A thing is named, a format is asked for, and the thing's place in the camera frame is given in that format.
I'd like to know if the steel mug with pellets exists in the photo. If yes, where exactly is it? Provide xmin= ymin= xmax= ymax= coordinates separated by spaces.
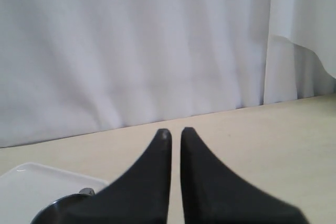
xmin=31 ymin=187 xmax=96 ymax=224

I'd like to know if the white plastic tray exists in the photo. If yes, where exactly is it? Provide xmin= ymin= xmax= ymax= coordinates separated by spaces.
xmin=1 ymin=163 xmax=108 ymax=224

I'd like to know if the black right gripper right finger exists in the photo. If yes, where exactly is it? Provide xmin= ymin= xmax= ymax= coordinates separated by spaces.
xmin=180 ymin=127 xmax=308 ymax=223

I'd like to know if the white backdrop curtain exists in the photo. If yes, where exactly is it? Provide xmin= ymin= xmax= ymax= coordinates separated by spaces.
xmin=1 ymin=0 xmax=335 ymax=147

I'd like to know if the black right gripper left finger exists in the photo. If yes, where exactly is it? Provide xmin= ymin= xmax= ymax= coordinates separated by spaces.
xmin=62 ymin=129 xmax=172 ymax=223

